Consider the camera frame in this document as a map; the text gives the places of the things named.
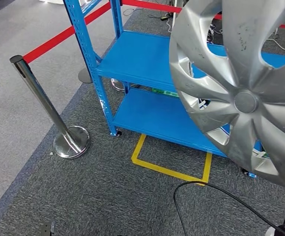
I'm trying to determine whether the silver plastic wheel hubcap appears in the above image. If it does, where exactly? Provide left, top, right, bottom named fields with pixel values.
left=169, top=0, right=285, bottom=190

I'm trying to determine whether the blue metal shelf rack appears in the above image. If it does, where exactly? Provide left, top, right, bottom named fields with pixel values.
left=63, top=0, right=285, bottom=179

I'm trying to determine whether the green plastic crate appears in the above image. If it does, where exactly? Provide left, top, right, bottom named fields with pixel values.
left=152, top=87, right=180, bottom=98

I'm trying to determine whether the chrome stanchion base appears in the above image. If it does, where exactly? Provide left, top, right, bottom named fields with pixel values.
left=111, top=78, right=126, bottom=93
left=78, top=67, right=94, bottom=85

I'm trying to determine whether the red barrier belt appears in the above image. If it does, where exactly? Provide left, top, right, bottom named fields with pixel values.
left=23, top=1, right=112, bottom=64
left=121, top=0, right=285, bottom=30

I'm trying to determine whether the black robot left foot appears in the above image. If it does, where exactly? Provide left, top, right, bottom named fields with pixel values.
left=39, top=221, right=56, bottom=236

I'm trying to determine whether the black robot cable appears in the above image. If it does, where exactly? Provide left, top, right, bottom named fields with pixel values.
left=173, top=180, right=285, bottom=236

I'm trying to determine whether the chrome stanchion post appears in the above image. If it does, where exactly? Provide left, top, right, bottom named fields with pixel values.
left=9, top=55, right=91, bottom=160

